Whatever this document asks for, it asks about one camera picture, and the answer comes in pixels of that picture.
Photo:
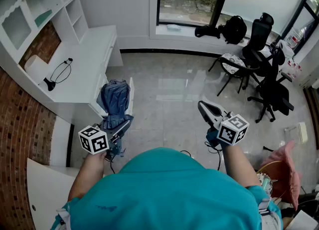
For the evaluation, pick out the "white bag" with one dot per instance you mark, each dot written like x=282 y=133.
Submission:
x=286 y=48

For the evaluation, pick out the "blue denim cloth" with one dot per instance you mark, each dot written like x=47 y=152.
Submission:
x=114 y=99

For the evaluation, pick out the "white low cabinet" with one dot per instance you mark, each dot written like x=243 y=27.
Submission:
x=61 y=141

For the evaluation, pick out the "pale blue packet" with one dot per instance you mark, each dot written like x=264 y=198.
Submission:
x=173 y=27

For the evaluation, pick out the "round wooden chair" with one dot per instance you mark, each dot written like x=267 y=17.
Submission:
x=270 y=171

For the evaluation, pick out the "white lamp with black base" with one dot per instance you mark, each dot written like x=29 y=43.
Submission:
x=37 y=69

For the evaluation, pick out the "white desk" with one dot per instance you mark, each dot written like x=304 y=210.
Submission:
x=82 y=74

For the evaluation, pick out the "white box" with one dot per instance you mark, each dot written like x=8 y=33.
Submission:
x=302 y=133

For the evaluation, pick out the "black framed window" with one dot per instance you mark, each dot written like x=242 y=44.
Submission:
x=219 y=2

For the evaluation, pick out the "black chair with floral cushion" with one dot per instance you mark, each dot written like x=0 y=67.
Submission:
x=233 y=62

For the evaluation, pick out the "black office chair with headrest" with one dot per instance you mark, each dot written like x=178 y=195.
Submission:
x=260 y=34

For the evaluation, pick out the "person's right forearm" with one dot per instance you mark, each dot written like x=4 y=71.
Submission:
x=239 y=166

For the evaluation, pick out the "white side table panel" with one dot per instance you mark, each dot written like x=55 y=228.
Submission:
x=47 y=189

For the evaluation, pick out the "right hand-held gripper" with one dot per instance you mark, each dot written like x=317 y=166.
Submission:
x=233 y=130

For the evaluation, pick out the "teal book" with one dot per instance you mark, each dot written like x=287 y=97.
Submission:
x=43 y=18

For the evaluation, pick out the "person's teal shirt torso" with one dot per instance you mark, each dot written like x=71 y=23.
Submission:
x=162 y=194

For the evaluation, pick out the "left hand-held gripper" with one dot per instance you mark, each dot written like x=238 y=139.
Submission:
x=93 y=140

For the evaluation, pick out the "black backpack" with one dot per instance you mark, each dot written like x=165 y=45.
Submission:
x=234 y=30

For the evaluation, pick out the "person's left forearm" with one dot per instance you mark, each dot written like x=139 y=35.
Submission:
x=86 y=174

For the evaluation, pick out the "black flat bag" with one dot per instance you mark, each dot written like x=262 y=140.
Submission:
x=207 y=32

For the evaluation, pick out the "white hutch shelf unit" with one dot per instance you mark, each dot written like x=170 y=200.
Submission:
x=49 y=2

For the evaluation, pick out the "red label bottle pack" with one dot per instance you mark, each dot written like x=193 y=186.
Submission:
x=295 y=68
x=293 y=39

